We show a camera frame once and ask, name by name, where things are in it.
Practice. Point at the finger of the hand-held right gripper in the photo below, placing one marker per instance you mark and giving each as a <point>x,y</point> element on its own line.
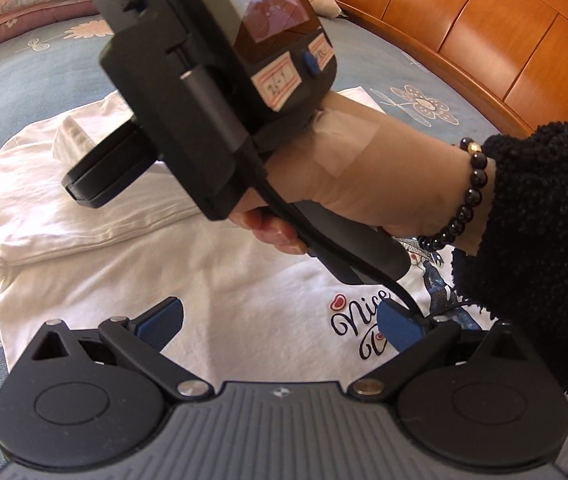
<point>104,175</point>

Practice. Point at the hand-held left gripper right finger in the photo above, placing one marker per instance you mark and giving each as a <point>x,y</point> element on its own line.
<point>394,325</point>

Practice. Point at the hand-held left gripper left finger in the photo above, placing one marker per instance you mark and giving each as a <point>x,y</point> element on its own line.
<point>161,317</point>

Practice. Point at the white printed long-sleeve shirt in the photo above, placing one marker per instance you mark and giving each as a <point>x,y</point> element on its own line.
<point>114,270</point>

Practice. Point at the person's right forearm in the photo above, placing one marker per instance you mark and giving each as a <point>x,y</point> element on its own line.
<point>539,235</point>

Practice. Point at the person's right hand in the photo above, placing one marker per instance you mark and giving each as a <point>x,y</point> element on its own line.
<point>389,185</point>

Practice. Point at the pink floral folded quilt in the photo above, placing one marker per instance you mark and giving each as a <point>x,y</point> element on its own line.
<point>14,0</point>

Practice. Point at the beige adhesive plaster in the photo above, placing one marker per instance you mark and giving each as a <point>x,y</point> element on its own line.
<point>349,140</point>

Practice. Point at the wooden headboard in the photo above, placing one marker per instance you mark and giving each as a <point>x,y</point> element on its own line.
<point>464,20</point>

